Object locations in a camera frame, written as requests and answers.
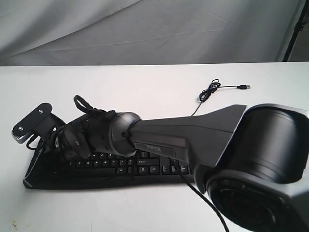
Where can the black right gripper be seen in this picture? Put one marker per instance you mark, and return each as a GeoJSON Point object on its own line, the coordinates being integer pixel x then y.
{"type": "Point", "coordinates": [78, 140]}

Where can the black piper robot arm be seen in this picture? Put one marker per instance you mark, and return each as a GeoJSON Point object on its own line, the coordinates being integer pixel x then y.
{"type": "Point", "coordinates": [252, 162]}

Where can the black acer keyboard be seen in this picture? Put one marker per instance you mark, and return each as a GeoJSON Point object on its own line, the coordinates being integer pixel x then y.
{"type": "Point", "coordinates": [106, 171]}

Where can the grey fabric backdrop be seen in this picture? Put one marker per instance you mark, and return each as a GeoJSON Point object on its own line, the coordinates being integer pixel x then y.
{"type": "Point", "coordinates": [145, 32]}

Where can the black tripod stand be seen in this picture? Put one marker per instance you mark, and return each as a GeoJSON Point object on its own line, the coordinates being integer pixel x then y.
{"type": "Point", "coordinates": [299, 26]}

